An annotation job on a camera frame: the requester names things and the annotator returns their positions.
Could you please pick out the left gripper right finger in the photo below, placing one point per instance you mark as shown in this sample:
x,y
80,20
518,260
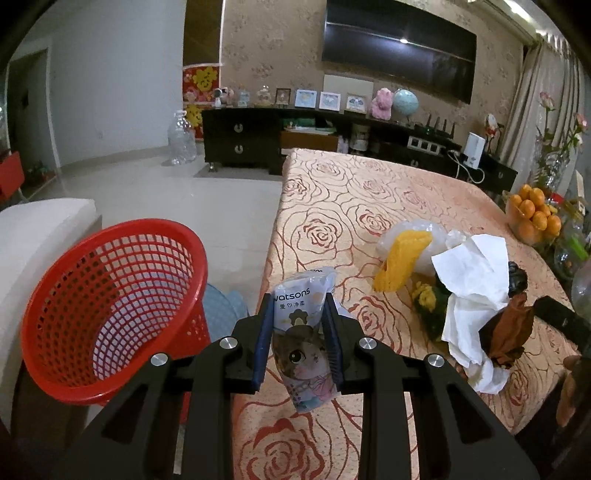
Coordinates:
x,y
329,318

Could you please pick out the red festive wall poster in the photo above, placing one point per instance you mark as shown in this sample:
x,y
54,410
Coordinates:
x,y
198,84

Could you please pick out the Watsons cartoon wipes packet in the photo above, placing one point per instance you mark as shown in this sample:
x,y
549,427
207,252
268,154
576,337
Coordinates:
x,y
298,342

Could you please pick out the black wifi router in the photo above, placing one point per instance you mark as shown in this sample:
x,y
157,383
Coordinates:
x,y
438,128

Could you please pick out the framed picture small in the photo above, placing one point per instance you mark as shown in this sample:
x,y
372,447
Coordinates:
x,y
356,104

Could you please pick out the black TV cabinet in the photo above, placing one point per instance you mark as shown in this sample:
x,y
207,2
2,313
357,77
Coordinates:
x,y
257,137

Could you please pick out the white box device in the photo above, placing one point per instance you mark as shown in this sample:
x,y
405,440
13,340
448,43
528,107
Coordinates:
x,y
473,150

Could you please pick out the red plastic mesh basket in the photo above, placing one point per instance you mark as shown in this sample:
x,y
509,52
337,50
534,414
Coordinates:
x,y
109,303

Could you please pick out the wall mounted black television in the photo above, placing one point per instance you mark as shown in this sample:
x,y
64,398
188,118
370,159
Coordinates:
x,y
403,41

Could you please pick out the large clear water bottle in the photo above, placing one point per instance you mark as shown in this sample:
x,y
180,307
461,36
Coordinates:
x,y
181,140

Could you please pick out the beige curtain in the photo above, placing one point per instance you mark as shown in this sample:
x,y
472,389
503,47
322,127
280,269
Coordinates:
x,y
550,93

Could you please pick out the white power strip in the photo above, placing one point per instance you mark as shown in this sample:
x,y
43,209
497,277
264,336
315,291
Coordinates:
x,y
425,146

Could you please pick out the framed picture white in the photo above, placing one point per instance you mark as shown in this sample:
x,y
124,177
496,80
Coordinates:
x,y
330,101

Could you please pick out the framed picture blue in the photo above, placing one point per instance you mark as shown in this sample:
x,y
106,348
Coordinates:
x,y
305,99

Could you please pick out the yellow green scrunched net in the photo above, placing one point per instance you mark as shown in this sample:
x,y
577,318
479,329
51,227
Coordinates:
x,y
431,304

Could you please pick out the red chair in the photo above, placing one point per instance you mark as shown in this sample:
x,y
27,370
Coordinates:
x,y
11,176

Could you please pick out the light blue plastic stool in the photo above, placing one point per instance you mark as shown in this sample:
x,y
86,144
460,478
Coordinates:
x,y
222,311

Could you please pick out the white tissue paper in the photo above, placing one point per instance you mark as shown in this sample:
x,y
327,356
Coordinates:
x,y
477,275

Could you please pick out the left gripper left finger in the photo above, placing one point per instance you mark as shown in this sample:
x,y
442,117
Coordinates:
x,y
264,333

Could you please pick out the glass vase with flowers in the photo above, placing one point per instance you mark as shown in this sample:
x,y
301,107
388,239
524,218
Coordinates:
x,y
555,147

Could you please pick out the clear plastic bag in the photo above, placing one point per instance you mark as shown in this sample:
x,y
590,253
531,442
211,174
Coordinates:
x,y
443,240

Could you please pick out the light blue globe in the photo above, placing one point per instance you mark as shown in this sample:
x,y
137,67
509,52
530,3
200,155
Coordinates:
x,y
405,103

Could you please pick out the brown dried leaf wrapper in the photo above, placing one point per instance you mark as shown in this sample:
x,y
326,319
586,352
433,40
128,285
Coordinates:
x,y
504,336

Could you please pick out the pink plush toy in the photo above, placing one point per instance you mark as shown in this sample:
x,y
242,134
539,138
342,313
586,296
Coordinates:
x,y
382,104

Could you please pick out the white sofa cushion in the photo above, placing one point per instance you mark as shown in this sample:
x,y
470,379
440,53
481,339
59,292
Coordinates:
x,y
33,236

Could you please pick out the bowl of oranges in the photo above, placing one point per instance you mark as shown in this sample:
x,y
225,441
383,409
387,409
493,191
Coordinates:
x,y
531,218

